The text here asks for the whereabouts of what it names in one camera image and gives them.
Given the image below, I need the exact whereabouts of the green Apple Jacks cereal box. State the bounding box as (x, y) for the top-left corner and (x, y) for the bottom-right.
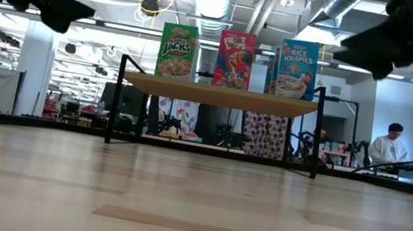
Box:
(153, 21), (204, 83)

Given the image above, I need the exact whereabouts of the red Froot Loops cereal box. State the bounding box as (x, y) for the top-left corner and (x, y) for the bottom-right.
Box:
(211, 28), (259, 92)

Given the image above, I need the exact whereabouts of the wooden shelf with black legs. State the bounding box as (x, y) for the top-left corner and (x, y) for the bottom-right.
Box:
(102, 52), (331, 180)

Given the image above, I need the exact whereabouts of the white round column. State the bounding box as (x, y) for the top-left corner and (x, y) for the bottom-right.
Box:
(9, 19), (60, 120)

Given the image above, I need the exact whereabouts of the person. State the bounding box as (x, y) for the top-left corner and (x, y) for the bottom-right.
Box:
(310, 126), (331, 152)
(366, 119), (413, 172)

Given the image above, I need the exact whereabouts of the black monitor back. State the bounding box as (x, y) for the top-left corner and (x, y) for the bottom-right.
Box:
(99, 81), (147, 118)

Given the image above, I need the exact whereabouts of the patterned fabric panel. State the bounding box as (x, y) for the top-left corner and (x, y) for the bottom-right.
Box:
(239, 111), (290, 161)
(153, 96), (202, 139)

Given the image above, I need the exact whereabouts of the silver spiral ventilation duct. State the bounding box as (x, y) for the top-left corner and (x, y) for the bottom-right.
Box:
(179, 0), (235, 78)
(308, 0), (372, 32)

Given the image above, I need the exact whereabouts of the black hanging camera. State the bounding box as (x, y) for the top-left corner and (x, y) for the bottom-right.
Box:
(139, 0), (162, 18)

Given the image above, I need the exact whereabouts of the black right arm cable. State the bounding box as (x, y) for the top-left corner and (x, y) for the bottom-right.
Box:
(351, 135), (413, 183)

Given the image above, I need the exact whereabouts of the black aluminium table frame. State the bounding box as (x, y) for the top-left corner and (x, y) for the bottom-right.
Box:
(0, 111), (413, 199)

